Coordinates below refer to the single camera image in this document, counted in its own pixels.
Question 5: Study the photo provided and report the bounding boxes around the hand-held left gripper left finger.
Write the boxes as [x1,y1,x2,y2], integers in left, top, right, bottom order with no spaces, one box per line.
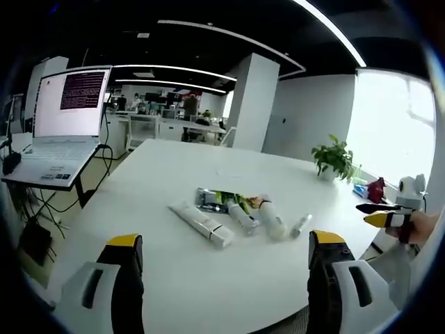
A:
[51,233,145,334]

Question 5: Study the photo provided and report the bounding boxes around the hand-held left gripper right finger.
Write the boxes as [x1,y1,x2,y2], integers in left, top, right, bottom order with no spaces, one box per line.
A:
[307,229,401,334]

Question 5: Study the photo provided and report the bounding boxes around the small clear skincare bottle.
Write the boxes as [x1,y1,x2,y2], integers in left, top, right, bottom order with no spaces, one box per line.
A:
[290,213,314,239]

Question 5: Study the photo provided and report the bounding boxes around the wide white skincare bottle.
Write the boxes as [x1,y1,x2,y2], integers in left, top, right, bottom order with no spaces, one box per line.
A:
[259,193,288,242]

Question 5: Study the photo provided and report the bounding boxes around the large white skincare tube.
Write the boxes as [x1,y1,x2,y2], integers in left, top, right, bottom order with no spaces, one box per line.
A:
[168,201,236,251]

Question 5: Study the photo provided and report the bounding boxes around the slim white skincare bottle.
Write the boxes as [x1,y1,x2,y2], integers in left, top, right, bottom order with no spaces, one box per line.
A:
[227,201,261,238]

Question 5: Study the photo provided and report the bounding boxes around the small colourful skincare packet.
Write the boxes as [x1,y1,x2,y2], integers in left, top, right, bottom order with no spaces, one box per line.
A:
[245,196,273,209]

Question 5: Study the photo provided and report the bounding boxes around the silver skincare packet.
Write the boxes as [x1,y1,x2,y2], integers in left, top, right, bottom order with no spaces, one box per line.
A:
[194,187,232,213]

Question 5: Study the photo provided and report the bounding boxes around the green skincare packet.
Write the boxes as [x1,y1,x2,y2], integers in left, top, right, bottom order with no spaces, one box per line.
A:
[215,190,252,214]

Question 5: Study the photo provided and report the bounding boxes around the person's right hand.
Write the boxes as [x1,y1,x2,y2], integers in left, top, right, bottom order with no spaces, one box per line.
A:
[405,210,441,245]

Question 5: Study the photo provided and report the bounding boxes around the red bag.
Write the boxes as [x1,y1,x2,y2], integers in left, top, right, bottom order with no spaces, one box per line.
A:
[366,177,387,203]

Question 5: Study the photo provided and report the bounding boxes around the green potted plant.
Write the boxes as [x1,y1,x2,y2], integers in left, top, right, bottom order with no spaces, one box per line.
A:
[311,134,356,182]

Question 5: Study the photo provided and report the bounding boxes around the bright window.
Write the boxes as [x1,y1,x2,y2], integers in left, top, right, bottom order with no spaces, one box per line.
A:
[346,68,437,196]

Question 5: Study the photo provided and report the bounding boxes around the black box on floor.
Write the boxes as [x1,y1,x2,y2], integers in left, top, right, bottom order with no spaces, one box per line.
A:
[17,222,54,267]

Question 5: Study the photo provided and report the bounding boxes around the white laptop stand table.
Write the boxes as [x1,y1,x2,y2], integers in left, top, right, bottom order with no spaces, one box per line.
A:
[1,144,115,209]

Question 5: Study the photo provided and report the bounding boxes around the white office desk row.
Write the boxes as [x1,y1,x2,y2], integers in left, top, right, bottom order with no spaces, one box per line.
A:
[104,110,227,144]

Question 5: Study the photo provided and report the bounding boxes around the black device on stand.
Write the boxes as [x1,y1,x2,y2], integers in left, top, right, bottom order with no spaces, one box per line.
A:
[2,152,23,175]

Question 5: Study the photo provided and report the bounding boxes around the white laptop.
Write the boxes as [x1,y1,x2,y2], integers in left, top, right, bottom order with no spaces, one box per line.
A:
[1,65,113,191]

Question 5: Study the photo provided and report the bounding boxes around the long ceiling light strip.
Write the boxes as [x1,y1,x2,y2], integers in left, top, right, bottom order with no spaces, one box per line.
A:
[156,19,366,67]

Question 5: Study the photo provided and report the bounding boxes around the black cables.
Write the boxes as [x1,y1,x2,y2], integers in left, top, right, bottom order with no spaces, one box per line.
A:
[19,144,114,241]

